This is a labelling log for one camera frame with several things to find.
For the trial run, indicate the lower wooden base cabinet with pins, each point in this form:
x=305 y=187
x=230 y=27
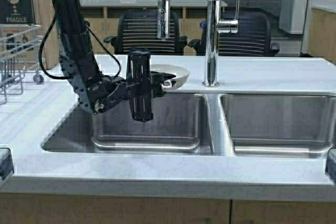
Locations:
x=30 y=208

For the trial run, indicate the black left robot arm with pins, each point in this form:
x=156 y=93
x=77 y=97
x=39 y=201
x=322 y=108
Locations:
x=98 y=92

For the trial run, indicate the stainless double sink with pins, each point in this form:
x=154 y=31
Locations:
x=216 y=124

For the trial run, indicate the black office chair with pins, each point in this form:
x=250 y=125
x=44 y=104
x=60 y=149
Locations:
x=252 y=40
x=137 y=28

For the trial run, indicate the right black office chair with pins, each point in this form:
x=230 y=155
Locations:
x=252 y=40

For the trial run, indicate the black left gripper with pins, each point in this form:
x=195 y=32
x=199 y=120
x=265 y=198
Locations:
x=143 y=84

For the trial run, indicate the left black office chair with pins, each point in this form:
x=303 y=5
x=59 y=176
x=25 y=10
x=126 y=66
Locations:
x=137 y=28

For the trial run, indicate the chrome kitchen faucet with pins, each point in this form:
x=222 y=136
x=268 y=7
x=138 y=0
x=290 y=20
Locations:
x=215 y=26

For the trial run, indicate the fragile cardboard box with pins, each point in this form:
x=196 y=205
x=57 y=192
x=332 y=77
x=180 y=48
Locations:
x=28 y=19

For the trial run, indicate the wire dish rack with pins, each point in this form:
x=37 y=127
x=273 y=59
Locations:
x=19 y=58

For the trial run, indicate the white cream frying pan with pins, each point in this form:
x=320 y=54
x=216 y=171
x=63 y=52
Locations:
x=179 y=74

